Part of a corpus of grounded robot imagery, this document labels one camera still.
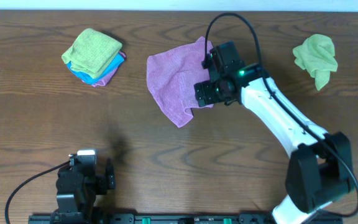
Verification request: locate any folded pink cloth under stack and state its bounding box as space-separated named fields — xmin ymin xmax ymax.
xmin=92 ymin=52 xmax=126 ymax=87

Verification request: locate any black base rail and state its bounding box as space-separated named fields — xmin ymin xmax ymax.
xmin=28 ymin=213 xmax=344 ymax=224

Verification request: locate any crumpled green cloth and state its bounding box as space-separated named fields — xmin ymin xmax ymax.
xmin=293 ymin=34 xmax=338 ymax=91

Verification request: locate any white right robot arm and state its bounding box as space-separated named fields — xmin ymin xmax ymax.
xmin=194 ymin=63 xmax=355 ymax=223

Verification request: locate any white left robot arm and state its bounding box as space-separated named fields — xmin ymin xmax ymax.
xmin=56 ymin=154 xmax=116 ymax=218

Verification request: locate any folded blue cloth in stack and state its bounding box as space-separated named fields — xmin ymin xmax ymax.
xmin=67 ymin=62 xmax=113 ymax=85

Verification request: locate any purple microfiber cloth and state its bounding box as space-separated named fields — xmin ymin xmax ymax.
xmin=146 ymin=37 xmax=213 ymax=128

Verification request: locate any folded green cloth on stack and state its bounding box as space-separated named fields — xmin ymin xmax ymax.
xmin=62 ymin=28 xmax=122 ymax=79

